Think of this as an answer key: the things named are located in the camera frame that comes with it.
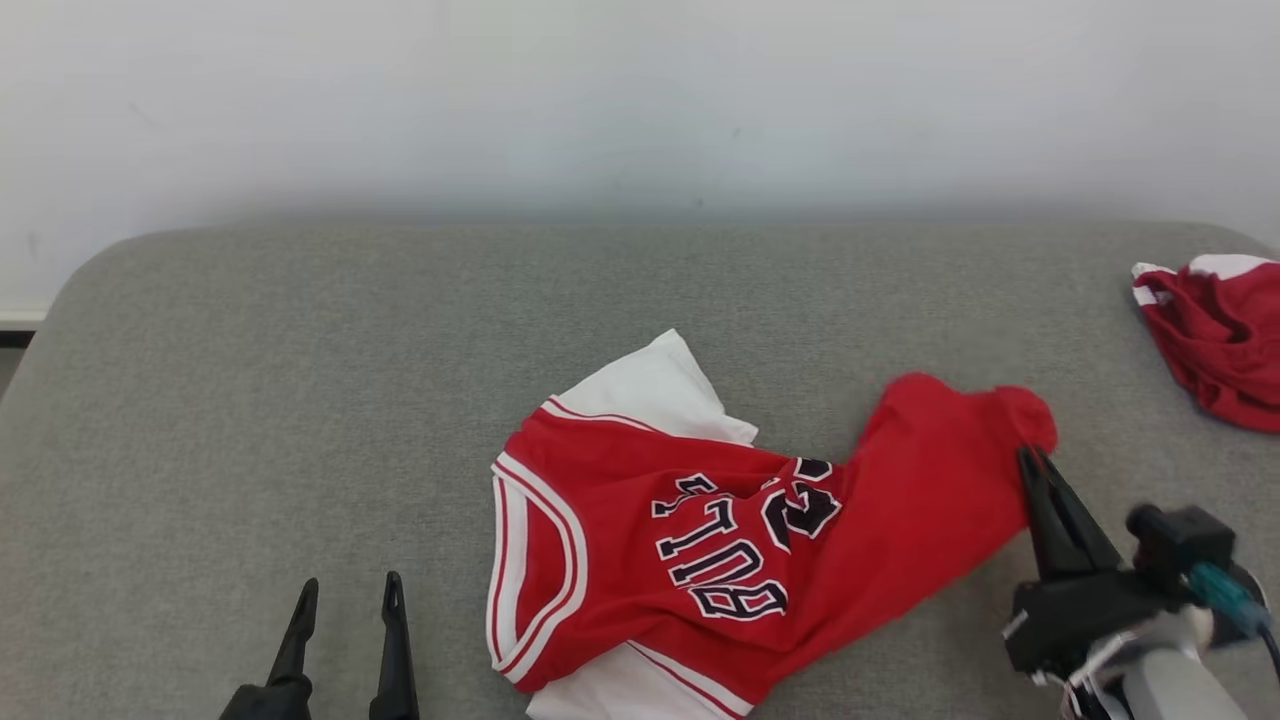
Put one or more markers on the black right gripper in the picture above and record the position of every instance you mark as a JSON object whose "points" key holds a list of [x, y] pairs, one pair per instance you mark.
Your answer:
{"points": [[1070, 620]]}

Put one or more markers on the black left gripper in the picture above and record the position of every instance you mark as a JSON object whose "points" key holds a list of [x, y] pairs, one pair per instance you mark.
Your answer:
{"points": [[265, 705]]}

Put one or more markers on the red white basketball jersey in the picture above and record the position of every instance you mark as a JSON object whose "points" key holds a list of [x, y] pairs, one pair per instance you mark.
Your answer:
{"points": [[900, 500]]}

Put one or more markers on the red white-striped shorts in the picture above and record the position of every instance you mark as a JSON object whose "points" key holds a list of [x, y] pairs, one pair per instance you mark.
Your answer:
{"points": [[1225, 340]]}

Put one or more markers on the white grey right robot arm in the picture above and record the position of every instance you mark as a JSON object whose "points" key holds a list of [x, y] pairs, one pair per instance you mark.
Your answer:
{"points": [[1170, 680]]}

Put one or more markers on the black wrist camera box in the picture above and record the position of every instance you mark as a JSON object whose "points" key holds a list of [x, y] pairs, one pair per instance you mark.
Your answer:
{"points": [[1180, 540]]}

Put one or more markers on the white wall baseboard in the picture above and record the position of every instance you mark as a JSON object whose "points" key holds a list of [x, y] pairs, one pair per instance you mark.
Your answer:
{"points": [[20, 318]]}

